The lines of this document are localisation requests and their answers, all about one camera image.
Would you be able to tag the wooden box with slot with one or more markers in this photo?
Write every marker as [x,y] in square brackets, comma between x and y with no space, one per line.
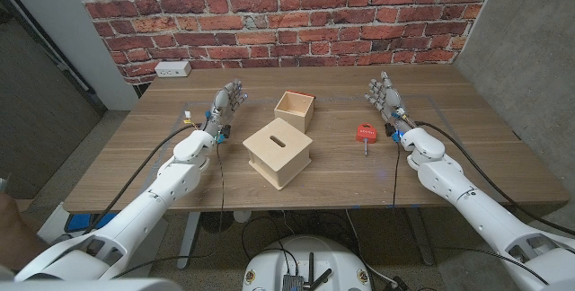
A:
[278,158]

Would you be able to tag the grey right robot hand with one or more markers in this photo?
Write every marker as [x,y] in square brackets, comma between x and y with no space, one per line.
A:
[390,100]

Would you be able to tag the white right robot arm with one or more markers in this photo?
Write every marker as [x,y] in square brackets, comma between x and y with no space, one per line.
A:
[471,205]

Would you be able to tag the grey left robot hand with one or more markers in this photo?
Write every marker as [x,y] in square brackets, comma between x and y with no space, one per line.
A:
[224,104]

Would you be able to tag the tilted black antenna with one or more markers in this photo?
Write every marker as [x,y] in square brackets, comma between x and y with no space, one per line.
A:
[323,277]

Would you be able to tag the white table leg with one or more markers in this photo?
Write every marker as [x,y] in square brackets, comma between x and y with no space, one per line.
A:
[188,237]

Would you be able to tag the straight black antenna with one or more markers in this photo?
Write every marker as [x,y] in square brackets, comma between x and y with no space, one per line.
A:
[311,268]

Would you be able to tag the white round table foot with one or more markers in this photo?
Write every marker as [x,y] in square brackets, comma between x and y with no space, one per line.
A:
[242,216]

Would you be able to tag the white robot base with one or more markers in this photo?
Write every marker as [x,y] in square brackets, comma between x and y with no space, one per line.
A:
[323,259]

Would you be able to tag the grey table leg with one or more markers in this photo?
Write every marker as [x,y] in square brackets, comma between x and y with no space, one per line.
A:
[422,241]

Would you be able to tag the small grey computer box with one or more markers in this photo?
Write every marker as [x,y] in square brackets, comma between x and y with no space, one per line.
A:
[293,283]

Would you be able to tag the white robot torso edge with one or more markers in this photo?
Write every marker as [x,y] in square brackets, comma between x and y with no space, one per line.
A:
[90,285]

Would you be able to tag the person with grey sneakers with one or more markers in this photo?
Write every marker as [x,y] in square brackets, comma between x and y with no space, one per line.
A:
[18,237]

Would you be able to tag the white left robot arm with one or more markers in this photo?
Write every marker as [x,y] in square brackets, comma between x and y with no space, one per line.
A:
[148,205]

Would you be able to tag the wooden drawer with red front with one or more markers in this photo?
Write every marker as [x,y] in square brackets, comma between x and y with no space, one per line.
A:
[294,111]

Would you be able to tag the red block with metal pin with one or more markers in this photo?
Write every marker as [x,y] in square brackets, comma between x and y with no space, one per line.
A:
[366,134]

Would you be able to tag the black floor plug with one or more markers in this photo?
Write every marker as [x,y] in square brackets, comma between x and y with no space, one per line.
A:
[400,284]

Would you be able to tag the blue foot pedal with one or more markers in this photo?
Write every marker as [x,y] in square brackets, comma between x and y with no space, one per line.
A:
[105,220]
[81,223]

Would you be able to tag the red brick printed backdrop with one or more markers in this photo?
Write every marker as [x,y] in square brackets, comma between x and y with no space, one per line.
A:
[359,12]

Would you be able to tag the dark round floor object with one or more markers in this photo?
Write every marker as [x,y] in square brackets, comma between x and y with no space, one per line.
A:
[215,223]

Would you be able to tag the white power outlet strip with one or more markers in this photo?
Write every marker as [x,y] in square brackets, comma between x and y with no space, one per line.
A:
[173,69]

